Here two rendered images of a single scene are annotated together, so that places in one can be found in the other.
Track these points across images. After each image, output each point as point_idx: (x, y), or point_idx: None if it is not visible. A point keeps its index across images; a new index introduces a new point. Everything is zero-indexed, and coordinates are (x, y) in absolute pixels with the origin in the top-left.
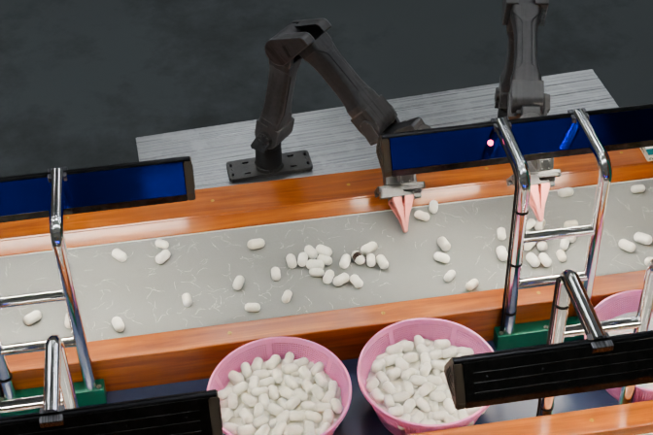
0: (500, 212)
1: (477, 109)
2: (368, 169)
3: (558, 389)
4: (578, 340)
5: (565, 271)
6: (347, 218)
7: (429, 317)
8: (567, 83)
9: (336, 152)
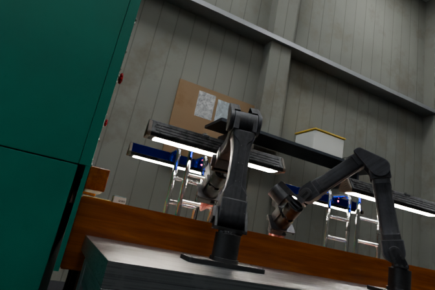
0: None
1: (262, 277)
2: (311, 244)
3: None
4: (202, 161)
5: (206, 156)
6: None
7: None
8: (153, 263)
9: (362, 289)
